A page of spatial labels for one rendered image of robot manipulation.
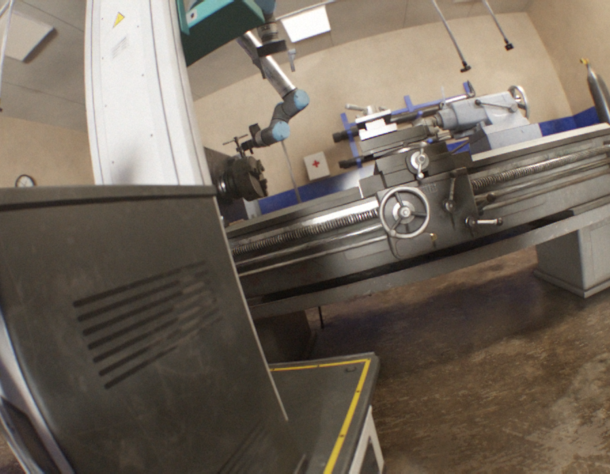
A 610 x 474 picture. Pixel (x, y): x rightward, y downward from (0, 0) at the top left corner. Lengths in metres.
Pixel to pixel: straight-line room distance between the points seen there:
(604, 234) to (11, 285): 2.03
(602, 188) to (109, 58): 2.19
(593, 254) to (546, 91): 4.42
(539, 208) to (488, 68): 4.14
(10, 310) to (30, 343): 0.03
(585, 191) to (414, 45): 4.11
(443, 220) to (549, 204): 0.66
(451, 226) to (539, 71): 5.03
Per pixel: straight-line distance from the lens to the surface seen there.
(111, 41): 1.00
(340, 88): 5.04
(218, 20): 0.92
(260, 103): 5.25
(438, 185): 1.31
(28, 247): 0.29
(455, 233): 1.33
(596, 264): 1.90
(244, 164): 1.70
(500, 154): 1.59
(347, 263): 1.47
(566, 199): 1.79
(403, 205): 1.21
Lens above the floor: 0.74
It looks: 2 degrees down
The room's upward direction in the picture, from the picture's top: 16 degrees counter-clockwise
